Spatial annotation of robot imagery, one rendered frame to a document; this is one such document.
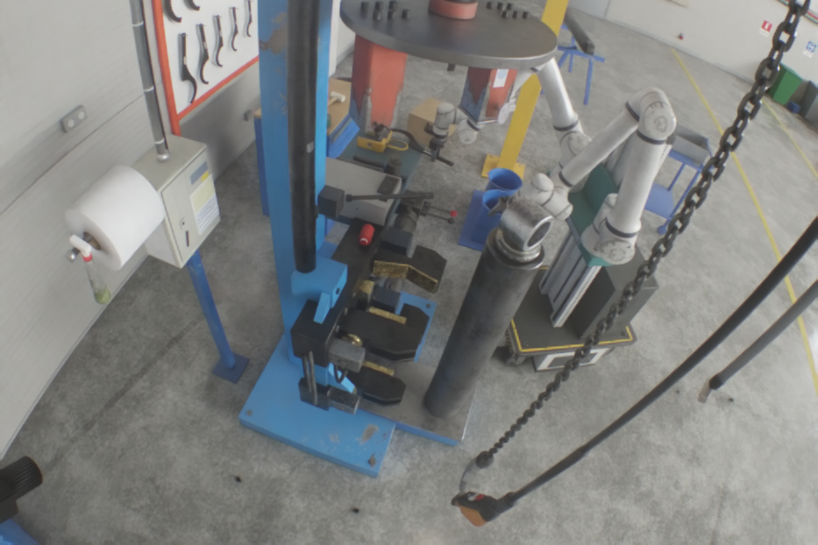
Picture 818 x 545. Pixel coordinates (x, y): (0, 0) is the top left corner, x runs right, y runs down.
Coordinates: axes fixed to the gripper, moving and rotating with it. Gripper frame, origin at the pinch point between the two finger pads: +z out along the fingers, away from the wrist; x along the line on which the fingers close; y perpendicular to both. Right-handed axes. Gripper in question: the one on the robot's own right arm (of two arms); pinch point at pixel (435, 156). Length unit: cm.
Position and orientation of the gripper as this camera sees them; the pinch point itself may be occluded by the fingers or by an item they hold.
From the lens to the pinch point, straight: 260.6
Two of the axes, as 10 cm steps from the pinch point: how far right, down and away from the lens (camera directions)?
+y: 8.5, 4.5, -2.8
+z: -1.4, 6.9, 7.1
